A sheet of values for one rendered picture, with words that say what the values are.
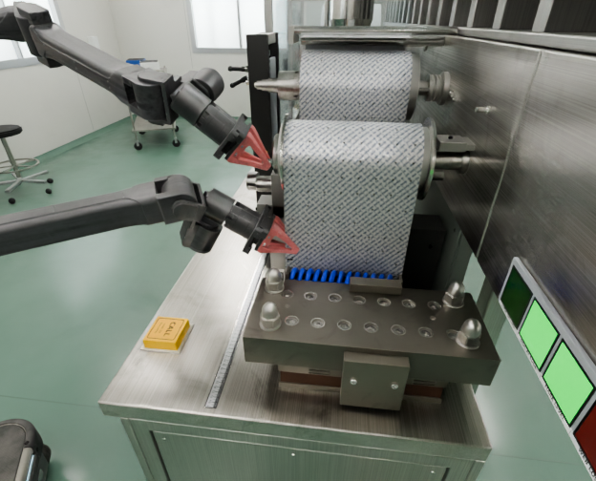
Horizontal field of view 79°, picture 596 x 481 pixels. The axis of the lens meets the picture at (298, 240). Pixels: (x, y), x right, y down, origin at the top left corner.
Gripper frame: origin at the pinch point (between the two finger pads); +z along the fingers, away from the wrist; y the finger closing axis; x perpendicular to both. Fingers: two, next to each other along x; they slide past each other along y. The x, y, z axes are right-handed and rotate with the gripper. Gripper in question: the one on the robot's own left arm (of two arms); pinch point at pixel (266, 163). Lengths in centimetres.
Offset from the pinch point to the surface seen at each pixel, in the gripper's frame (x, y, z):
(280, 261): -16.7, 1.1, 17.3
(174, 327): -34.0, 17.5, 5.0
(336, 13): 25, -67, -2
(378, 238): 6.6, 9.5, 23.4
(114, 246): -195, -144, -18
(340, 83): 17.9, -16.9, 3.6
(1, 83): -261, -326, -208
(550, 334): 23, 41, 25
